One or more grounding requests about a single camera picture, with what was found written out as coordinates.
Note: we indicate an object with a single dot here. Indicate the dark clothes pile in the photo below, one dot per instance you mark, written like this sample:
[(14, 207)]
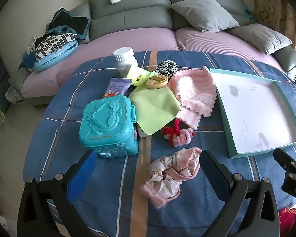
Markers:
[(71, 23)]

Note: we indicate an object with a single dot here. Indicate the pink ribbed seat cover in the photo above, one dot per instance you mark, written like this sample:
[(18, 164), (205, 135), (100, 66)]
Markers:
[(207, 42), (113, 42)]

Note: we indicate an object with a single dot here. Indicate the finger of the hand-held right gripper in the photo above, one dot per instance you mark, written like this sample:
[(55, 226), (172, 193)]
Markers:
[(283, 160)]

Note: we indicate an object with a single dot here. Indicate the white pill bottle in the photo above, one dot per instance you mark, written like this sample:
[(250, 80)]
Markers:
[(123, 59)]

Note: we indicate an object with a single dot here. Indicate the teal plastic toy case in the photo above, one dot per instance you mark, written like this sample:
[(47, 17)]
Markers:
[(106, 126)]

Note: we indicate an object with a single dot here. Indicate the green tissue pack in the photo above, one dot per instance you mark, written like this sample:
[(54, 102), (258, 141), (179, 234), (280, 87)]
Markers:
[(138, 75)]

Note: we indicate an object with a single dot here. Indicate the patterned beige curtain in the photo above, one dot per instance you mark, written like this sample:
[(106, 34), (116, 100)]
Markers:
[(273, 9)]

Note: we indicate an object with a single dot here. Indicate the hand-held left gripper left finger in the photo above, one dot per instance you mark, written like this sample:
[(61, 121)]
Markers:
[(83, 175)]

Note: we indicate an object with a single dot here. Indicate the blue plaid blanket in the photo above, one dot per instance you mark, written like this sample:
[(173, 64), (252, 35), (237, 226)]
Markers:
[(101, 202)]

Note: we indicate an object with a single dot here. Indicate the leopard print scrunchie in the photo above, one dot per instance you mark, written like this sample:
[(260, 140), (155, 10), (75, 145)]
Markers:
[(166, 67)]

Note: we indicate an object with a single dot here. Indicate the red patterned cloth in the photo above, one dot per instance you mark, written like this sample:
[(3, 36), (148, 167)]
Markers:
[(288, 222)]

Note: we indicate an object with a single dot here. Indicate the purple wet wipes pack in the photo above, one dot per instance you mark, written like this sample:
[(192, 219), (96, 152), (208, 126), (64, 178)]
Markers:
[(116, 86)]

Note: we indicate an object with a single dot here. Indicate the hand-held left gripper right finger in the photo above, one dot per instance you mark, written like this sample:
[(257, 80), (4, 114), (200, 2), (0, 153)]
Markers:
[(213, 175)]

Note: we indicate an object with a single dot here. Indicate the pink white fluffy towel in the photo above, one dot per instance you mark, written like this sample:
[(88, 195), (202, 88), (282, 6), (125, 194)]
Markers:
[(192, 93)]

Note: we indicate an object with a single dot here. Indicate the grey sofa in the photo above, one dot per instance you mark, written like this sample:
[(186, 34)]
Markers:
[(138, 17)]

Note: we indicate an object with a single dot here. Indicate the round yellow compact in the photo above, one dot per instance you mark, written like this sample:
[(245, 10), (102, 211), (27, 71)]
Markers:
[(156, 81)]

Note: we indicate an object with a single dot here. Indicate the white box lid teal rim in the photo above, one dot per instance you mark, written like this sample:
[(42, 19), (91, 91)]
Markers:
[(256, 113)]

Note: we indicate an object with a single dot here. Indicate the pink printed fabric scrunchie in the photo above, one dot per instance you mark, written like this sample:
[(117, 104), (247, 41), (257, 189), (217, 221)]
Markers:
[(167, 177)]

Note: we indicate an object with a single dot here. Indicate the blue cloth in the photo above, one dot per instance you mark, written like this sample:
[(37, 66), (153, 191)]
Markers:
[(29, 60)]

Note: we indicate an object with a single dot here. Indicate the blue black-white patterned cushion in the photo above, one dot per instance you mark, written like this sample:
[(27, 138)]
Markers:
[(51, 47)]

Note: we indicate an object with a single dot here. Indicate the light green cloth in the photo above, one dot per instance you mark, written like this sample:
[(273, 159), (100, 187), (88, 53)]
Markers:
[(153, 108)]

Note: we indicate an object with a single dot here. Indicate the grey square pillow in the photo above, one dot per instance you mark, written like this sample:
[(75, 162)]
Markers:
[(261, 38), (204, 12)]

